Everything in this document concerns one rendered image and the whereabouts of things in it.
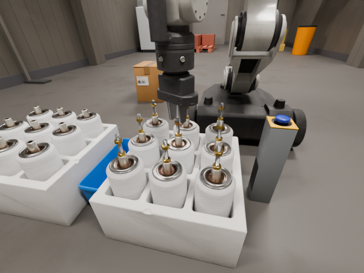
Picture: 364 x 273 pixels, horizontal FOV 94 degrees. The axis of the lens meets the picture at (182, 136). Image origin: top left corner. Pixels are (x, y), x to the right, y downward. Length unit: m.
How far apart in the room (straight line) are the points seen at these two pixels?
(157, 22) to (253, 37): 0.50
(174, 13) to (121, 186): 0.39
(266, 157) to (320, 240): 0.29
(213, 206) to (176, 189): 0.09
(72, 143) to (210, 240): 0.54
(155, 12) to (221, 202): 0.40
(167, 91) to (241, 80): 0.65
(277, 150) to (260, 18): 0.49
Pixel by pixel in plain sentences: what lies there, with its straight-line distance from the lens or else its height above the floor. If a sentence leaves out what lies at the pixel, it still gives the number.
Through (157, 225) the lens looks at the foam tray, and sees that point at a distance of 0.48.
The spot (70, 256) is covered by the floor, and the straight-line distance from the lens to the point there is 0.68.
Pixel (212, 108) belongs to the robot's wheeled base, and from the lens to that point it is 0.89.
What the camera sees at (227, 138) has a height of 0.24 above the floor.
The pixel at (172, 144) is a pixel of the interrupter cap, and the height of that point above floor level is 0.25.
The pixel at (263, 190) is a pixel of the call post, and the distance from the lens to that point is 0.69.
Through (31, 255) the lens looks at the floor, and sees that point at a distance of 0.75.
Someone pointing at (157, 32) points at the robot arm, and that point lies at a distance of 0.37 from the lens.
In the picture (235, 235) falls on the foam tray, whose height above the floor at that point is 0.16.
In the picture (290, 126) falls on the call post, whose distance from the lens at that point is 0.56.
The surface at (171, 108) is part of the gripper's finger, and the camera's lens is 0.47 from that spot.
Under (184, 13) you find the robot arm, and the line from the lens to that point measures 0.38.
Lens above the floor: 0.55
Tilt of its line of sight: 32 degrees down
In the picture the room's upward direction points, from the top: 1 degrees counter-clockwise
